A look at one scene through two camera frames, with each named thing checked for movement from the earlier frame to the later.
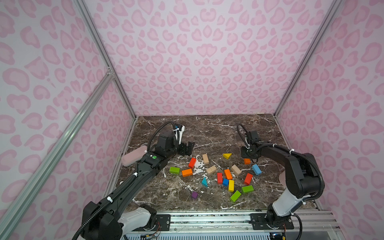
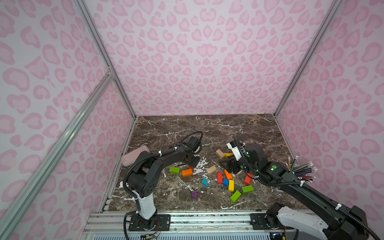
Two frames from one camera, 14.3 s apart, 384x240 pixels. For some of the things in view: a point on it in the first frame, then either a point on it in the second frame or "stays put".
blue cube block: [225, 182] stays put
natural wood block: [211, 169] stays put
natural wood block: [206, 158] → [219, 154]
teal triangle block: [204, 182] stays put
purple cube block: [194, 194] stays put
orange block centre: [228, 174] stays put
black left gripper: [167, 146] → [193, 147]
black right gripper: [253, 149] → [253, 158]
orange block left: [187, 173] stays put
